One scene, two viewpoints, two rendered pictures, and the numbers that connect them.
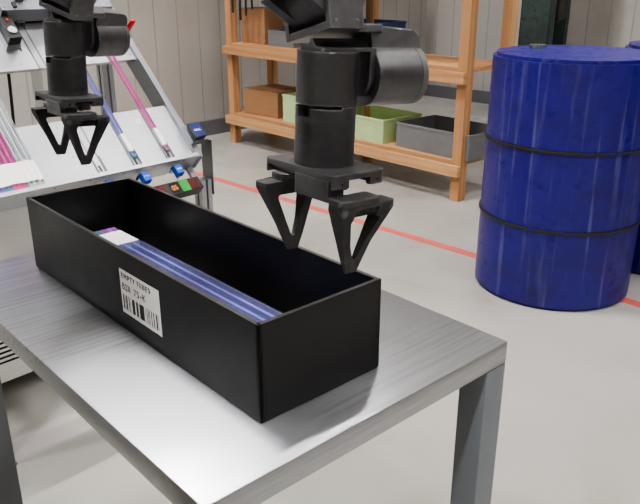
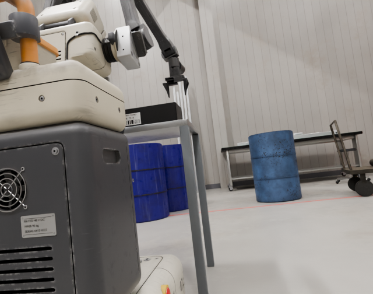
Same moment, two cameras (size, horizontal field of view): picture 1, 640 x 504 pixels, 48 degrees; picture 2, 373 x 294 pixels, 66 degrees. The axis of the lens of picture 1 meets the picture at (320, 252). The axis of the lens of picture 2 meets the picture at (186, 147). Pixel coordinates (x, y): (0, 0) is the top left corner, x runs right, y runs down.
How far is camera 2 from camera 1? 1.25 m
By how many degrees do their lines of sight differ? 46
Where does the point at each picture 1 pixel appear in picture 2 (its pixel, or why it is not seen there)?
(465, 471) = (198, 160)
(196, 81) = not seen: outside the picture
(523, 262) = (140, 207)
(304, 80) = (172, 62)
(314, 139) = (176, 71)
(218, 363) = (162, 118)
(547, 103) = (137, 156)
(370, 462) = not seen: hidden behind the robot
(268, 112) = not seen: outside the picture
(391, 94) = (182, 69)
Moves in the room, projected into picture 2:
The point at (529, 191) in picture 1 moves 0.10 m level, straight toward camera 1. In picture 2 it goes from (137, 183) to (139, 183)
